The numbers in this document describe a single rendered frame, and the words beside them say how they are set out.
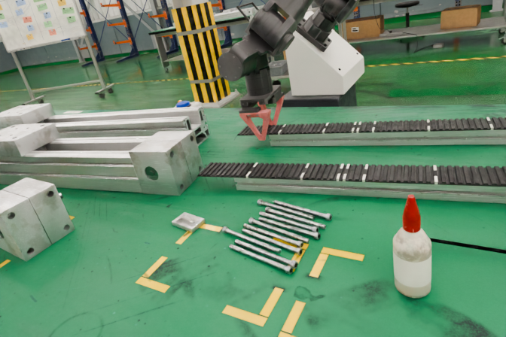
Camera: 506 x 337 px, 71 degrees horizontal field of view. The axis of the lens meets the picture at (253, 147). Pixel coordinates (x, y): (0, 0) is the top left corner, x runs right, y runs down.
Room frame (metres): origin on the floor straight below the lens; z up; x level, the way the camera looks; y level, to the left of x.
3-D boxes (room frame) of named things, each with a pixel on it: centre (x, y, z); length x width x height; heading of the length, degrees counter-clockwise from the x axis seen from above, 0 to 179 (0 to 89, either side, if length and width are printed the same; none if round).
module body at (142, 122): (1.04, 0.48, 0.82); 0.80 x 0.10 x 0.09; 63
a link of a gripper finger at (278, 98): (0.80, -0.05, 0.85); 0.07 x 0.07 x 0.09; 64
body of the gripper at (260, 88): (0.78, -0.04, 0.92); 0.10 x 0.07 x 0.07; 154
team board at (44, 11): (6.19, 2.89, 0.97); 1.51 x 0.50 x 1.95; 76
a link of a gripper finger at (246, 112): (0.75, -0.03, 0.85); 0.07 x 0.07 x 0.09; 64
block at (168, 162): (0.68, 0.17, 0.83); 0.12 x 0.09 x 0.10; 153
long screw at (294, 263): (0.39, 0.01, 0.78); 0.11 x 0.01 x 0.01; 45
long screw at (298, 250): (0.42, 0.00, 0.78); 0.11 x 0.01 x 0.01; 44
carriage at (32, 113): (1.16, 0.71, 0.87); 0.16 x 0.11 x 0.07; 63
